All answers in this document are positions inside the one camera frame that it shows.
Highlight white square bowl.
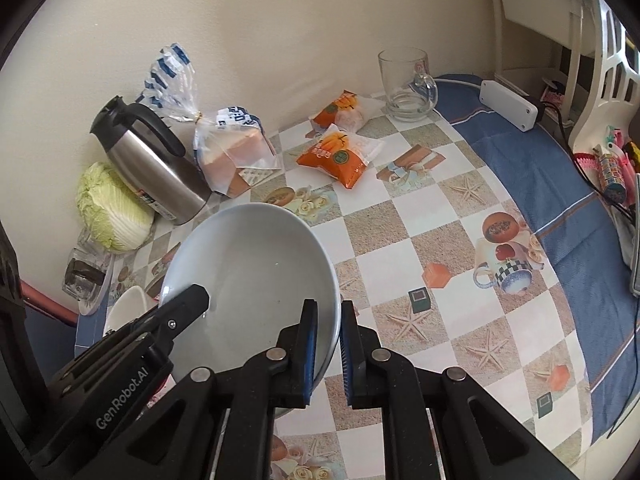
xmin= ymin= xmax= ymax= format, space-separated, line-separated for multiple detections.
xmin=103 ymin=285 xmax=157 ymax=336

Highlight white bowl red emblem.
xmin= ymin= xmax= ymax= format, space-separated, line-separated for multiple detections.
xmin=160 ymin=203 xmax=341 ymax=382

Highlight white oval tray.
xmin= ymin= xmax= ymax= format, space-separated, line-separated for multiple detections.
xmin=78 ymin=255 xmax=115 ymax=316

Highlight drinking glass right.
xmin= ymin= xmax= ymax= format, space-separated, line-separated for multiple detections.
xmin=76 ymin=228 xmax=112 ymax=266

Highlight napa cabbage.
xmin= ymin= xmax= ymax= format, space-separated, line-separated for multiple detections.
xmin=76 ymin=162 xmax=154 ymax=252

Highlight checkered plastic tablecloth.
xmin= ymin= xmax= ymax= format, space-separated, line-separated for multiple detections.
xmin=106 ymin=89 xmax=594 ymax=480

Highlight steel thermos jug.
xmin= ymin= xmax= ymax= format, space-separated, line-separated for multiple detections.
xmin=90 ymin=96 xmax=212 ymax=226

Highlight bagged sliced bread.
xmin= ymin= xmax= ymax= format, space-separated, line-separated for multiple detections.
xmin=137 ymin=44 xmax=281 ymax=198

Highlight blue plaid tablecloth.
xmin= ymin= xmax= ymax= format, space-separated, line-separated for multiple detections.
xmin=436 ymin=74 xmax=639 ymax=438

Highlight orange snack packet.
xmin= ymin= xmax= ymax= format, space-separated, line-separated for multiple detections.
xmin=296 ymin=125 xmax=384 ymax=190
xmin=309 ymin=90 xmax=383 ymax=134

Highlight white power strip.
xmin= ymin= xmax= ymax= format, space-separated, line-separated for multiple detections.
xmin=480 ymin=80 xmax=538 ymax=132

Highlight clear glass mug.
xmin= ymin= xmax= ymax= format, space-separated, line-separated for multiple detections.
xmin=378 ymin=47 xmax=438 ymax=122

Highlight white plastic chair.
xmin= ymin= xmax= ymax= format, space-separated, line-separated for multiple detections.
xmin=570 ymin=0 xmax=639 ymax=153

